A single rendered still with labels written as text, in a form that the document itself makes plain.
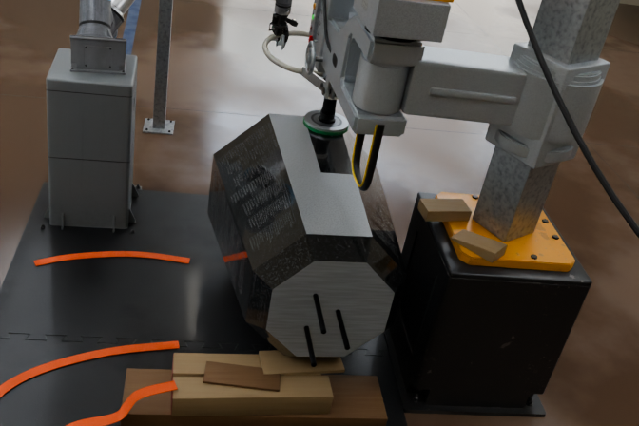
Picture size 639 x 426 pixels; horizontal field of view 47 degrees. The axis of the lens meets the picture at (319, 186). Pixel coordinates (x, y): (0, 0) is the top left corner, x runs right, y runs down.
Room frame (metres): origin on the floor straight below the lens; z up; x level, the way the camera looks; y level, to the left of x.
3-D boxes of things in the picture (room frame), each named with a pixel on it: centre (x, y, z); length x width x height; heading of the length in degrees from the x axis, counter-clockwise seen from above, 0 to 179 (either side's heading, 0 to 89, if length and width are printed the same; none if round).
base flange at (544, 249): (2.70, -0.79, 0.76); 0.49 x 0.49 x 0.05; 11
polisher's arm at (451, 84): (2.67, -0.60, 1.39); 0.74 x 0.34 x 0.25; 101
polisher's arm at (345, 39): (2.84, -0.07, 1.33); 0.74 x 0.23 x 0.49; 16
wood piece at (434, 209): (2.70, -0.53, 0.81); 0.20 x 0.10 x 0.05; 109
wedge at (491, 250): (2.50, -0.66, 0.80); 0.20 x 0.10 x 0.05; 53
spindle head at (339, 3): (3.14, 0.00, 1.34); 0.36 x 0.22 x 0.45; 16
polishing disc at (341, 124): (3.22, 0.03, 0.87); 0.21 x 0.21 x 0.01
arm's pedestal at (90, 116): (3.38, 1.21, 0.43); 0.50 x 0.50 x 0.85; 14
